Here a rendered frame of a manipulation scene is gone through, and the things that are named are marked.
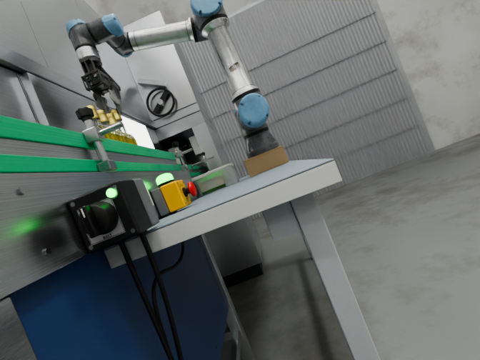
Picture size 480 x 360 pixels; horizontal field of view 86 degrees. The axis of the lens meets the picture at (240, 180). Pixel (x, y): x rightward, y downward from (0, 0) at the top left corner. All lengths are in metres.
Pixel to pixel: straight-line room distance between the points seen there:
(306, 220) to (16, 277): 0.37
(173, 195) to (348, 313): 0.44
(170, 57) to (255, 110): 1.30
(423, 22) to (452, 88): 1.06
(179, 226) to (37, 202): 0.18
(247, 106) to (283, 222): 0.62
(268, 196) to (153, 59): 1.92
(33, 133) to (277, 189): 0.36
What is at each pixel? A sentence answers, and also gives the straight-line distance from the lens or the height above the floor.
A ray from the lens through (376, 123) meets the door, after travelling 4.55.
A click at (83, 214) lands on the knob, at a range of 0.37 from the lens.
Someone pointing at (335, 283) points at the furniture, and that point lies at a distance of 0.48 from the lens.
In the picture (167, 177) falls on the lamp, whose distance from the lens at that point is 0.68.
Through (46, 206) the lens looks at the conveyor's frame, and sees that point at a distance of 0.40.
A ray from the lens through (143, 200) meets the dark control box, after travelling 0.43.
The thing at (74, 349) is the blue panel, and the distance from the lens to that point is 0.41.
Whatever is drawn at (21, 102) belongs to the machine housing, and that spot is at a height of 1.22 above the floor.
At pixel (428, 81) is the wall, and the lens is 5.01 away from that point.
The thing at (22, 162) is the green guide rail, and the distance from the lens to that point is 0.44.
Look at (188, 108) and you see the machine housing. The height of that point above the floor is 1.38.
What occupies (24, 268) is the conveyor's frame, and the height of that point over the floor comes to 0.77.
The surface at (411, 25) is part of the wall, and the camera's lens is 5.15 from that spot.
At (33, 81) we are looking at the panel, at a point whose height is 1.29.
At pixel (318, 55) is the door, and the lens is 4.58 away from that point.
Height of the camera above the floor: 0.78
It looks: 1 degrees down
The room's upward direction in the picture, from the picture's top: 22 degrees counter-clockwise
